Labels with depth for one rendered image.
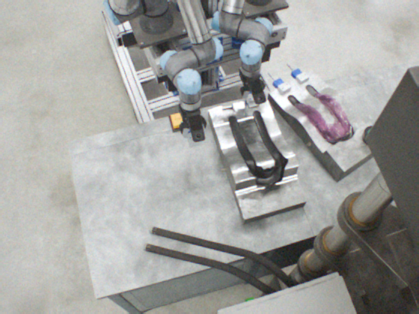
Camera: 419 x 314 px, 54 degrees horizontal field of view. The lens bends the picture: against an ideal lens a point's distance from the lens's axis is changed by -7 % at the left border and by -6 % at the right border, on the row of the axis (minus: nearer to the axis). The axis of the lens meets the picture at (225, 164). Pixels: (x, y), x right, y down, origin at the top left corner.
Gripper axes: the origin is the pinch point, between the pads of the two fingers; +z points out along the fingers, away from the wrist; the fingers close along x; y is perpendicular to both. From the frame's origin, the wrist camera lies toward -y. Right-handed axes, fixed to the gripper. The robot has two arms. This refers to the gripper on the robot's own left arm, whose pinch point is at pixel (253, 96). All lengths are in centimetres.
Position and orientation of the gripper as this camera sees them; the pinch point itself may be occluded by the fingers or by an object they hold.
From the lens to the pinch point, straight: 183.2
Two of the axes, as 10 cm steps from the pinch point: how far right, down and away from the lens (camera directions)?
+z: 0.6, 2.8, 9.6
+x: -9.5, 3.0, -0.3
